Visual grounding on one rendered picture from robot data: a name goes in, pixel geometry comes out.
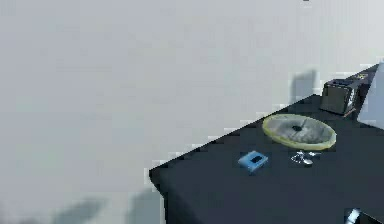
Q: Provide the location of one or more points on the yellow rimmed round sink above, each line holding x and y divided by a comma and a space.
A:
299, 131

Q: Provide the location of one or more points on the blue sponge holder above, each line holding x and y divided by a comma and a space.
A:
253, 161

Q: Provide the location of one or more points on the black worktop counter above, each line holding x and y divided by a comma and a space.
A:
206, 193

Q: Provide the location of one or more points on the black toaster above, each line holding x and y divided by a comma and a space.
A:
337, 97

